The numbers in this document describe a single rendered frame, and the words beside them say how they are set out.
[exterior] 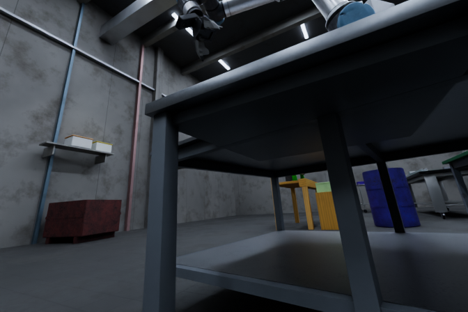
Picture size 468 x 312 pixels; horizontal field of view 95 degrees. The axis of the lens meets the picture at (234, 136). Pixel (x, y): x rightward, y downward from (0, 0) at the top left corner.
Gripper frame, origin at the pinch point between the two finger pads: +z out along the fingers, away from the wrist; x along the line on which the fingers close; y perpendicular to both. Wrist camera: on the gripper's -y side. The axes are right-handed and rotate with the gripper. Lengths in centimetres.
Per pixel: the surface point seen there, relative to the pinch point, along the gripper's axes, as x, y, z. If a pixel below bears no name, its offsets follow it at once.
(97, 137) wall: 560, 62, -322
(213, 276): 54, -6, 75
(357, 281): 1, 6, 88
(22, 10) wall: 389, -55, -595
